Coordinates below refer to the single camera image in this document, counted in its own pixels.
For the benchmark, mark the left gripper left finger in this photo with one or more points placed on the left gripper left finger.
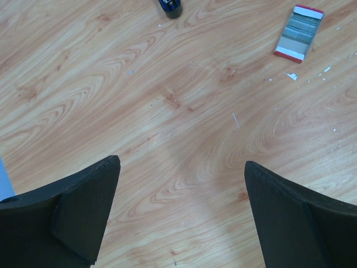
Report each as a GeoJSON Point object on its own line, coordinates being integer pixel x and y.
{"type": "Point", "coordinates": [61, 224]}

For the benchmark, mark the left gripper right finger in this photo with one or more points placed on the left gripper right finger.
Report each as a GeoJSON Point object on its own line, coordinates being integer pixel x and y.
{"type": "Point", "coordinates": [299, 227]}

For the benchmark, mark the silver staple strip block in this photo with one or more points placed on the silver staple strip block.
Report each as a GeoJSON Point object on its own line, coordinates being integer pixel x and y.
{"type": "Point", "coordinates": [299, 33]}

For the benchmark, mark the blue stapler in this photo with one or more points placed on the blue stapler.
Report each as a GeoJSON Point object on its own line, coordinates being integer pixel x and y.
{"type": "Point", "coordinates": [172, 8]}

